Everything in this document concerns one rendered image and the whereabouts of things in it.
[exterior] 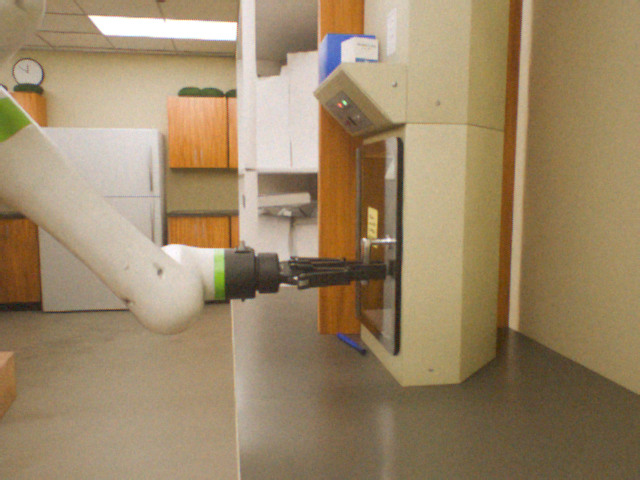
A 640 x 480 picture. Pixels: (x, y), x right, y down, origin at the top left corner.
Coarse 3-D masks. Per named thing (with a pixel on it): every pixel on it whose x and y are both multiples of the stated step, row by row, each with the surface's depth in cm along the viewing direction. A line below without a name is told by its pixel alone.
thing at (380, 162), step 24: (384, 144) 107; (360, 168) 127; (384, 168) 108; (360, 192) 127; (384, 192) 108; (360, 216) 128; (384, 216) 108; (360, 288) 129; (384, 288) 109; (360, 312) 130; (384, 312) 109; (384, 336) 110
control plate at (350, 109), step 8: (336, 96) 111; (344, 96) 107; (328, 104) 121; (336, 104) 116; (344, 104) 111; (352, 104) 107; (336, 112) 121; (344, 112) 116; (352, 112) 112; (360, 112) 107; (344, 120) 122; (360, 120) 112; (368, 120) 107; (352, 128) 122; (360, 128) 116
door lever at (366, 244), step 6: (360, 240) 105; (366, 240) 104; (372, 240) 104; (378, 240) 105; (384, 240) 105; (390, 240) 104; (366, 246) 104; (366, 252) 104; (366, 258) 105; (360, 282) 107; (366, 282) 106
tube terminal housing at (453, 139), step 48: (384, 0) 110; (432, 0) 96; (480, 0) 100; (384, 48) 111; (432, 48) 97; (480, 48) 102; (432, 96) 98; (480, 96) 104; (432, 144) 99; (480, 144) 106; (432, 192) 100; (480, 192) 107; (432, 240) 101; (480, 240) 109; (432, 288) 102; (480, 288) 111; (432, 336) 103; (480, 336) 113; (432, 384) 104
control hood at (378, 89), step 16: (352, 64) 95; (368, 64) 96; (384, 64) 96; (400, 64) 97; (336, 80) 103; (352, 80) 96; (368, 80) 96; (384, 80) 97; (400, 80) 97; (320, 96) 122; (352, 96) 103; (368, 96) 97; (384, 96) 97; (400, 96) 97; (368, 112) 103; (384, 112) 97; (400, 112) 98; (368, 128) 112; (384, 128) 107
